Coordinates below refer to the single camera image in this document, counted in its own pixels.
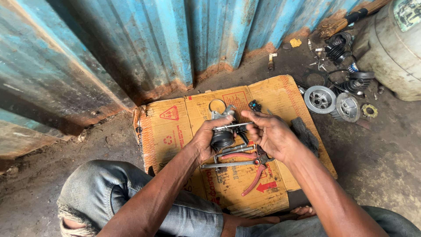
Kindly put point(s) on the grey metal carburetor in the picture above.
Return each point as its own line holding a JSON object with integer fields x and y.
{"x": 223, "y": 136}

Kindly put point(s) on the person's bare foot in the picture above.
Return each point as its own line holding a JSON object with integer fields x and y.
{"x": 301, "y": 211}

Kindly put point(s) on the large grey metal drum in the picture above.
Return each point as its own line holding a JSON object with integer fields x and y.
{"x": 391, "y": 52}

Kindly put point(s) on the long silver wrench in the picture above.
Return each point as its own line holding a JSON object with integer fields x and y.
{"x": 227, "y": 164}

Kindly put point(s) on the silver round pulley disc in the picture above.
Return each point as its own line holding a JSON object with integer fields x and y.
{"x": 319, "y": 99}

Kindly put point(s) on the short metal pipe fitting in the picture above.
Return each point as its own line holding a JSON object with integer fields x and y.
{"x": 271, "y": 62}

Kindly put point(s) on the flattened yellow cardboard sheet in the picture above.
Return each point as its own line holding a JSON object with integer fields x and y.
{"x": 171, "y": 131}

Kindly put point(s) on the silver toothed pulley disc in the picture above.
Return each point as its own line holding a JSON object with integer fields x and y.
{"x": 347, "y": 108}

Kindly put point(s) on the black ribbed rubber boot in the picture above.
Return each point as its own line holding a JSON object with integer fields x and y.
{"x": 338, "y": 47}
{"x": 357, "y": 82}

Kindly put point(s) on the person's left hand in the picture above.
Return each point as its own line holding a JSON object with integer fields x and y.
{"x": 204, "y": 140}

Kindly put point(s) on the small blue white can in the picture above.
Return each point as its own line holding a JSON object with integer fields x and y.
{"x": 353, "y": 67}

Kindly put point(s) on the yellow crumpled scrap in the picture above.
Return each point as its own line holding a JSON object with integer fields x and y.
{"x": 295, "y": 42}

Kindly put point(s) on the thin silver metal rod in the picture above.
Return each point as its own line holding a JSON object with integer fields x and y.
{"x": 238, "y": 125}

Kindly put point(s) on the scattered small metal bolts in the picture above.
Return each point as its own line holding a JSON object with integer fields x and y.
{"x": 318, "y": 57}

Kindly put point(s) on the straw broom with black band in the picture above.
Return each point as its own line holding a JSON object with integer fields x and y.
{"x": 338, "y": 23}

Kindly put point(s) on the small black metal part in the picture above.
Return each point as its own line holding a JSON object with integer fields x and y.
{"x": 254, "y": 106}

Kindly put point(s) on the person's blue jeans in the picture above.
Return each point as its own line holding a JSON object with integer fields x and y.
{"x": 108, "y": 187}

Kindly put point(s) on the silver socket tool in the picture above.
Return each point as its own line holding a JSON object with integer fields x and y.
{"x": 234, "y": 148}

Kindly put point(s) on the person's right hand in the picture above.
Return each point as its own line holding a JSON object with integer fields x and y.
{"x": 274, "y": 136}

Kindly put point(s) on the dark grey cloth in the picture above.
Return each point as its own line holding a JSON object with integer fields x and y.
{"x": 306, "y": 135}

